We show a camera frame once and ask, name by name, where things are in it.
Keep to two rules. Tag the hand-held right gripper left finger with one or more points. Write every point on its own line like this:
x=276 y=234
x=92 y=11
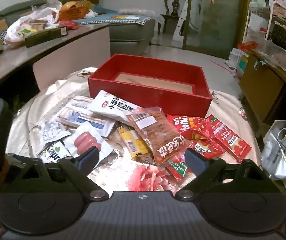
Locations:
x=89 y=157

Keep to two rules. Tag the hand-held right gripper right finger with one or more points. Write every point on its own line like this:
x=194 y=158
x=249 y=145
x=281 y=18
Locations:
x=195 y=159

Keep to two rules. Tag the blue white bread packet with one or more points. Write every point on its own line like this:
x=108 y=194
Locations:
x=83 y=117

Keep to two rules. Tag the clear packet red spicy strips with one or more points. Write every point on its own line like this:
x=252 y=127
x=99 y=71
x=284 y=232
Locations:
x=158 y=135

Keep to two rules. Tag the red plastic tray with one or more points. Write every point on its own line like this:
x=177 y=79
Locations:
x=158 y=100

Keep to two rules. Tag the small red sachet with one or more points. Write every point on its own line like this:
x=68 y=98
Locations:
x=205 y=148

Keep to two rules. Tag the sausage packet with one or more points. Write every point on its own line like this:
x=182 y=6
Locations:
x=88 y=140

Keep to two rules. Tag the red green sachet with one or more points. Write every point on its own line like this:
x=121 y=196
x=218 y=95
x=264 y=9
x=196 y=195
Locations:
x=180 y=168

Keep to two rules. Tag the red snack packet white letters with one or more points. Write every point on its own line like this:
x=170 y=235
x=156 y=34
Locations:
x=183 y=127

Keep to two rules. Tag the green white label packet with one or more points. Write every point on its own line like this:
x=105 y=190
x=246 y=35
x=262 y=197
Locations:
x=53 y=153

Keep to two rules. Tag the long red sachet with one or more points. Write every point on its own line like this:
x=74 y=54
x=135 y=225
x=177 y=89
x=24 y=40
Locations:
x=230 y=142

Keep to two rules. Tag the small white sachet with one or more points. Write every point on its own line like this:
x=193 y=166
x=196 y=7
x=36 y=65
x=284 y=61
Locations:
x=53 y=135

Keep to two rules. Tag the yellow snack packet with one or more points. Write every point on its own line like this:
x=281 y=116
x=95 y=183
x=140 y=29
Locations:
x=133 y=142

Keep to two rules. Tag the floral tablecloth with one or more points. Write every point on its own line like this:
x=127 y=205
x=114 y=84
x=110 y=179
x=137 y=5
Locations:
x=143 y=177

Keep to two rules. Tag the silver foil bag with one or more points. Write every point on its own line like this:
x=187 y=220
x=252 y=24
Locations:
x=280 y=155

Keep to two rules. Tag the wooden cabinet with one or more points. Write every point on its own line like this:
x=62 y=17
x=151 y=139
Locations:
x=260 y=90

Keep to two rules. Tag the pink straw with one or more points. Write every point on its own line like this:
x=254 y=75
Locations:
x=221 y=66

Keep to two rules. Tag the grey coffee table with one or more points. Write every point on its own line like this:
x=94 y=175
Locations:
x=45 y=53

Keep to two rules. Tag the white plastic container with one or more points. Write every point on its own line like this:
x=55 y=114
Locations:
x=236 y=60

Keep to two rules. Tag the dark green box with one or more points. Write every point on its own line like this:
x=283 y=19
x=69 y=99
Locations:
x=45 y=36

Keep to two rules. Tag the large white plastic bag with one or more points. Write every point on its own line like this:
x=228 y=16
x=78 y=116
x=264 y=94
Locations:
x=20 y=27

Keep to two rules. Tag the red plastic bag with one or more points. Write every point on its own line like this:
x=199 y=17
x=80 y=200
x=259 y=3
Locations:
x=248 y=46

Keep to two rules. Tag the grey sofa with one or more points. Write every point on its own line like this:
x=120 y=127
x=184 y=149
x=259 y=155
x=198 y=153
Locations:
x=130 y=33

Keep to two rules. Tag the white leaning board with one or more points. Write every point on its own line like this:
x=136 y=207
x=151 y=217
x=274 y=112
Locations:
x=180 y=22

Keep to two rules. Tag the blue sofa cover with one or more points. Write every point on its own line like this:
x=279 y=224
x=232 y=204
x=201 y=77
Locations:
x=123 y=18

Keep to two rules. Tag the glass sliding door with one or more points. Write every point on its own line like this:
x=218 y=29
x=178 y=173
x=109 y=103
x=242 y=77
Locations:
x=215 y=17

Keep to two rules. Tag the orange plastic basket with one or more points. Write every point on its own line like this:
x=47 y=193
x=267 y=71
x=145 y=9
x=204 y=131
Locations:
x=73 y=11

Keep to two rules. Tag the dark woven basket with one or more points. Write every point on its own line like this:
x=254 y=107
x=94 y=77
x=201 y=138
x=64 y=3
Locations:
x=284 y=38

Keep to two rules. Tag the small white plastic bag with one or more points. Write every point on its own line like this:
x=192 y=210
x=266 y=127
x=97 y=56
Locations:
x=54 y=2

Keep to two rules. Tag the dark wooden chair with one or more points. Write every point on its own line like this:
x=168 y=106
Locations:
x=175 y=2

